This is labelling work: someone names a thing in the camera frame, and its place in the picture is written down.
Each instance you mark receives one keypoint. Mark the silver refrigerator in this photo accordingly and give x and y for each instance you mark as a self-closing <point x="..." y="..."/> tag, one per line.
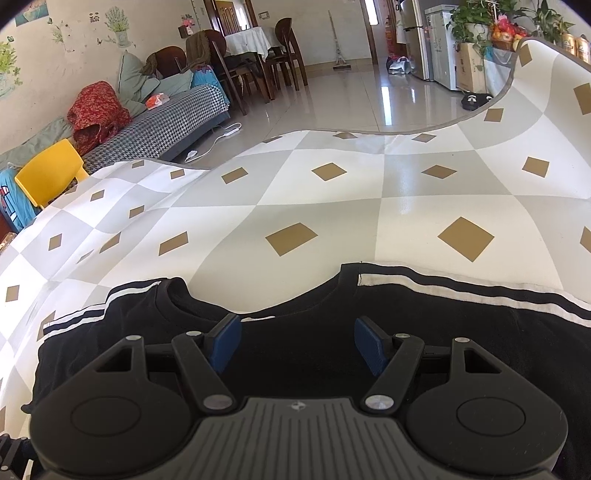
<point x="415" y="41"/>

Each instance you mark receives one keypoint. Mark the black t-shirt with red print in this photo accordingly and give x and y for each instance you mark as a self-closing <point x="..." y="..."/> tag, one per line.
<point x="300" y="332"/>

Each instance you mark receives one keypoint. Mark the grey green blanket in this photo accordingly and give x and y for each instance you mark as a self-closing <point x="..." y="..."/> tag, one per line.
<point x="37" y="138"/>

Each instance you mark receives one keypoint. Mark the white power strip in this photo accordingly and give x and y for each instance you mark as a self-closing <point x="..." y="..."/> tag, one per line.
<point x="231" y="129"/>

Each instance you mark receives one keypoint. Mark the olive jacket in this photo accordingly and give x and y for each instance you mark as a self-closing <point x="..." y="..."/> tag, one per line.
<point x="198" y="48"/>

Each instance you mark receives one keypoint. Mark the plastic bag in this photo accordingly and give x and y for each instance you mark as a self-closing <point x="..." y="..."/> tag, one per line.
<point x="399" y="64"/>

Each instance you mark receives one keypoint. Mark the potted green plant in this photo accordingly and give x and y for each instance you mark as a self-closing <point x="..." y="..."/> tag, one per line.
<point x="475" y="18"/>

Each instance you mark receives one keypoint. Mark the checkered vinyl tablecloth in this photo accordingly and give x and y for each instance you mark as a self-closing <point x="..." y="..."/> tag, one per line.
<point x="323" y="207"/>

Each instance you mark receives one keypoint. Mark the red patterned cloth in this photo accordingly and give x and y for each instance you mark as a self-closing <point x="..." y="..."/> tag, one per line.
<point x="97" y="110"/>

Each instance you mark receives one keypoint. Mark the orange tissue pack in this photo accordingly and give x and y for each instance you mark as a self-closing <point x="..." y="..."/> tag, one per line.
<point x="156" y="100"/>

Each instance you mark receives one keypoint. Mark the brown round-back chair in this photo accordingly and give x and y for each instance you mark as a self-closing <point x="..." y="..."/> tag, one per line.
<point x="166" y="57"/>

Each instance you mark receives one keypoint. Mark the floor mop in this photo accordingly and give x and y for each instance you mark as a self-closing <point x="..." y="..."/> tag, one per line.
<point x="340" y="67"/>

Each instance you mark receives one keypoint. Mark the blue cartoon cloth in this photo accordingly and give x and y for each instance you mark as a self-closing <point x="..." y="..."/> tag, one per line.
<point x="14" y="198"/>

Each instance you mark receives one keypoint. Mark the green plant wall sticker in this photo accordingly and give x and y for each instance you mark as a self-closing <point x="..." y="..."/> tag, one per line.
<point x="9" y="69"/>

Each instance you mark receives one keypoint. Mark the houndstooth sofa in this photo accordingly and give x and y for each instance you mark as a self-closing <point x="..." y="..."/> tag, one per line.
<point x="157" y="124"/>

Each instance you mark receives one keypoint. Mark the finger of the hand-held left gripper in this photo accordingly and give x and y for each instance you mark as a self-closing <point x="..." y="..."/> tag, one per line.
<point x="16" y="457"/>

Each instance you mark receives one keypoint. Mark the grey stone counter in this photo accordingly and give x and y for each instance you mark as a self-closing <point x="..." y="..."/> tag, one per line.
<point x="498" y="69"/>

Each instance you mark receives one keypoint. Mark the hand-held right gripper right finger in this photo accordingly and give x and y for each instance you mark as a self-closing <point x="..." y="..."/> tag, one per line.
<point x="369" y="341"/>

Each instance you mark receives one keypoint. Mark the black slipper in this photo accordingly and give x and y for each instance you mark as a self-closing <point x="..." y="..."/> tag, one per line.
<point x="485" y="98"/>
<point x="470" y="101"/>

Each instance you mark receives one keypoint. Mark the wooden dining chair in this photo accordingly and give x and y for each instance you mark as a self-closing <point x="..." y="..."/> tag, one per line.
<point x="226" y="78"/>
<point x="286" y="46"/>

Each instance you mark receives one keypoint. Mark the yellow plastic chair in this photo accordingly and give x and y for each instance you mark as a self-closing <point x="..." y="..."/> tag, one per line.
<point x="46" y="170"/>

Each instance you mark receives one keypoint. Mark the lavender pot wall sticker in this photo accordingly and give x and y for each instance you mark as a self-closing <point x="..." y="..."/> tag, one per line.
<point x="117" y="25"/>

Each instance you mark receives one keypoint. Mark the potted leafy plant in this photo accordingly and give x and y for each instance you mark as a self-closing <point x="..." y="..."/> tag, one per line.
<point x="549" y="21"/>

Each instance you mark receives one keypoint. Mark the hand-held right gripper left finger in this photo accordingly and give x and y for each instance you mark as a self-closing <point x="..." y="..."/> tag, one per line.
<point x="226" y="341"/>

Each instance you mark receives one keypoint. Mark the teal cushion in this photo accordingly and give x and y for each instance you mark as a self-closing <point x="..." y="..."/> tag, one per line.
<point x="134" y="78"/>

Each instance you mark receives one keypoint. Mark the gold drink can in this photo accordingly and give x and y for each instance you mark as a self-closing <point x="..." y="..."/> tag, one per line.
<point x="584" y="48"/>
<point x="569" y="44"/>

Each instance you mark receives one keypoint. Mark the dining table with white cloth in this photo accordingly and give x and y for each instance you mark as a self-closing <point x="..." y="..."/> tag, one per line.
<point x="251" y="39"/>

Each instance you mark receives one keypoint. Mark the cardboard box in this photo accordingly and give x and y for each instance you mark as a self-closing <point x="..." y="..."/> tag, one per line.
<point x="471" y="69"/>

